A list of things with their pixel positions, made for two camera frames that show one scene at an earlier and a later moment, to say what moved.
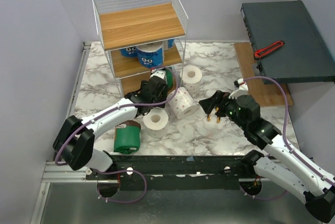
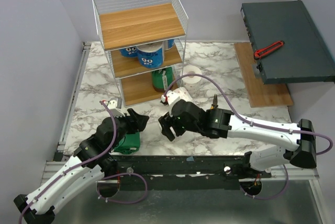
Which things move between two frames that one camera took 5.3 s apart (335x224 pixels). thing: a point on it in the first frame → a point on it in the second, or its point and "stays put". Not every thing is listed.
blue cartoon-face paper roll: (129, 52) stays put
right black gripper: (221, 102) → (172, 122)
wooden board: (268, 94) stays put
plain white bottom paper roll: (191, 78) stays put
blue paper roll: (170, 43) stays put
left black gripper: (163, 97) → (141, 120)
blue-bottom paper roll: (151, 55) stays put
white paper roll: (155, 121) → (181, 136)
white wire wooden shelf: (145, 32) stays put
